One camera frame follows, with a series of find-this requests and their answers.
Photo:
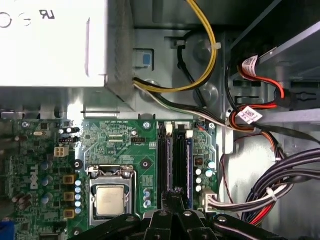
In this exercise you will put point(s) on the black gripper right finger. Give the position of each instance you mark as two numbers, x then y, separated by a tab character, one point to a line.
190	225

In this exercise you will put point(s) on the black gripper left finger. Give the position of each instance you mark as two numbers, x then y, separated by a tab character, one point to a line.
160	225

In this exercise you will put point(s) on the black RAM slot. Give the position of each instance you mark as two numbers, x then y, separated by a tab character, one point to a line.
189	135
178	160
169	128
162	162

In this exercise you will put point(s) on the black CPU socket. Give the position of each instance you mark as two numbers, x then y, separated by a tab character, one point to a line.
130	200

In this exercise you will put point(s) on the silver CPU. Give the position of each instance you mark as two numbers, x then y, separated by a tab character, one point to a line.
110	200

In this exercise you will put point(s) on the green motherboard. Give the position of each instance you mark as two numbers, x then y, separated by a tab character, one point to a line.
112	150

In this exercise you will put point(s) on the white four pin socket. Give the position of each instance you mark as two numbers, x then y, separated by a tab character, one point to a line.
61	152

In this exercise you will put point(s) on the blue video port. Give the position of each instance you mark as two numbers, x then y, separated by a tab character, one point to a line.
6	230

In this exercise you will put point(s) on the blue release tab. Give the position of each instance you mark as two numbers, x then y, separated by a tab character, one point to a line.
146	60

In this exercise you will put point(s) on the black PC case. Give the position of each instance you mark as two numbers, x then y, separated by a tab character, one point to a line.
160	50

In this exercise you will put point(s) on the metal drive cage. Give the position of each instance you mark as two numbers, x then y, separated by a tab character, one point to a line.
287	57

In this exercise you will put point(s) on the gray power supply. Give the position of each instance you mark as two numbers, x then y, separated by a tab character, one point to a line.
50	50

